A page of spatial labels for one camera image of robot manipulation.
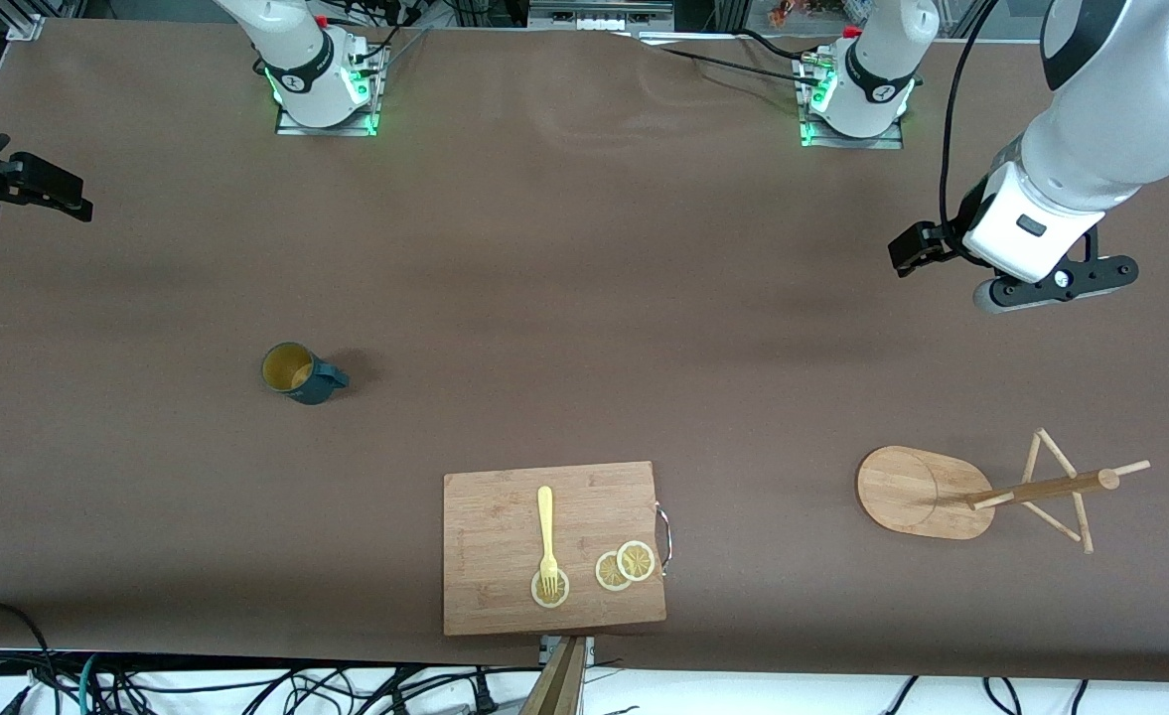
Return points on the wooden cutting board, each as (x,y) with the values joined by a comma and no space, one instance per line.
(495,536)

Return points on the wooden beam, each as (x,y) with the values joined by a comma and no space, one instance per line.
(559,685)

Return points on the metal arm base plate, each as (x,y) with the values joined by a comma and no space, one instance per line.
(326,130)
(872,143)

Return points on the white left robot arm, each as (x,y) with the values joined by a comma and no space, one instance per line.
(1110,129)

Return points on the yellow plastic fork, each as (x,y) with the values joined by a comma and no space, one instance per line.
(545,516)

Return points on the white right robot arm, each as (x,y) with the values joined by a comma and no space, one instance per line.
(296,50)

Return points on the lemon slice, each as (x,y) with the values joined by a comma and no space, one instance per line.
(539,597)
(606,574)
(636,561)

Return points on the metal bracket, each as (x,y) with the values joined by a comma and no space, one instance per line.
(590,650)

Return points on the dark teal cup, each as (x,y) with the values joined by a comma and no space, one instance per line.
(311,389)

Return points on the brown table cover mat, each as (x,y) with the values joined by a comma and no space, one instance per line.
(584,298)

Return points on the grey power strip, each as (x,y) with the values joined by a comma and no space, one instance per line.
(599,20)

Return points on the aluminium frame profile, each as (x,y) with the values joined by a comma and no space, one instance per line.
(26,22)

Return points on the wooden cup rack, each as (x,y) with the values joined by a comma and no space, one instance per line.
(912,492)

